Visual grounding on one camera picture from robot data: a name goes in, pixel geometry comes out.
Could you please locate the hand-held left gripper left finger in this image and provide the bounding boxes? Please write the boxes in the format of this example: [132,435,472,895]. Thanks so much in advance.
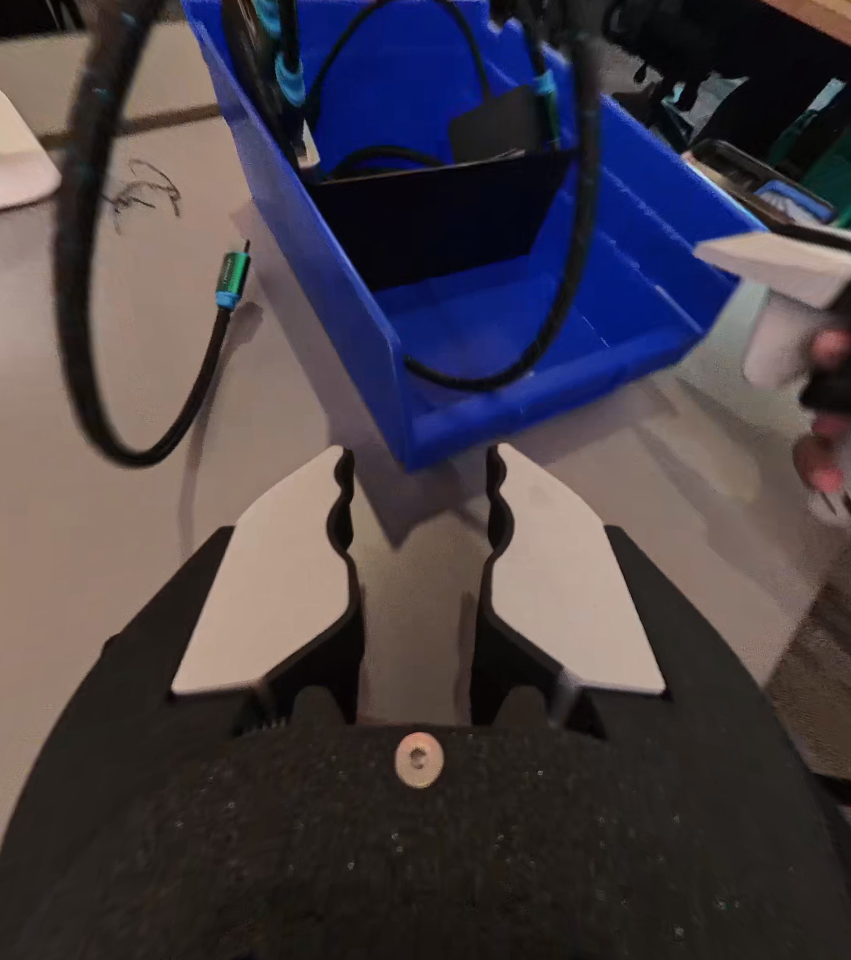
[170,446,365,725]

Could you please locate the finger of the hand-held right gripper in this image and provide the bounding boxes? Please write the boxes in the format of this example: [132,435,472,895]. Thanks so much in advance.
[694,223,851,310]

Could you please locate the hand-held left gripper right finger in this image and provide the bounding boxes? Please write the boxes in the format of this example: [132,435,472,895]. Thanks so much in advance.
[469,442,668,732]

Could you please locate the braided cable with green plug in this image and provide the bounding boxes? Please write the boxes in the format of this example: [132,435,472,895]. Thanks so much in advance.
[403,30,607,395]

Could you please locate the large blue plastic bin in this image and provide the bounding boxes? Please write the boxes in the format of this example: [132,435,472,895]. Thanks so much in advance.
[181,0,768,474]

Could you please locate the black HDMI switch box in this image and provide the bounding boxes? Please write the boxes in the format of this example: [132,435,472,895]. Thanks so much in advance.
[320,0,547,181]

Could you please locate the thick braided HDMI cable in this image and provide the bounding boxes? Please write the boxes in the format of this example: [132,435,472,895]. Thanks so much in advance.
[54,0,254,470]

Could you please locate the grey desk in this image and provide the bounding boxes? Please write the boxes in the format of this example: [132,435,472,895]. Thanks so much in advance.
[0,21,851,960]

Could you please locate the person's right hand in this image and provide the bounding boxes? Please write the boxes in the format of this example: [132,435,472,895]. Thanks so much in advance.
[793,326,851,594]

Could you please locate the green object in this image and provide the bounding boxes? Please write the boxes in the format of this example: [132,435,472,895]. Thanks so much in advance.
[770,78,851,230]

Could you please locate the black tangled string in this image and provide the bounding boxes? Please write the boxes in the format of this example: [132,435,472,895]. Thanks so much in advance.
[103,157,183,234]

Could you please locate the coiled black braided cables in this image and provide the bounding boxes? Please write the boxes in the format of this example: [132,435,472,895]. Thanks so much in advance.
[223,0,322,185]

